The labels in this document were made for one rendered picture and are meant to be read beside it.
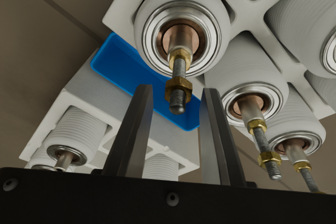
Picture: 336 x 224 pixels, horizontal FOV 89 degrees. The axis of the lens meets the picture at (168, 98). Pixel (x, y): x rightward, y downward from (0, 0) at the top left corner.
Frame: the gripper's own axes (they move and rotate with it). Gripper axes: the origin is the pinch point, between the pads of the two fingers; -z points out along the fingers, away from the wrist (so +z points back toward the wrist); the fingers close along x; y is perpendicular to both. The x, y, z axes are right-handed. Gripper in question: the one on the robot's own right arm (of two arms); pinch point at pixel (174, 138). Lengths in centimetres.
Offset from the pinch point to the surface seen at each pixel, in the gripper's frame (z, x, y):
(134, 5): -18.1, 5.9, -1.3
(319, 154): -36, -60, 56
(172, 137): -22.3, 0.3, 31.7
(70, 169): -11.9, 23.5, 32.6
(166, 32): -11.0, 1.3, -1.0
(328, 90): -15.1, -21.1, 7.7
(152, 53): -10.7, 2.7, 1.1
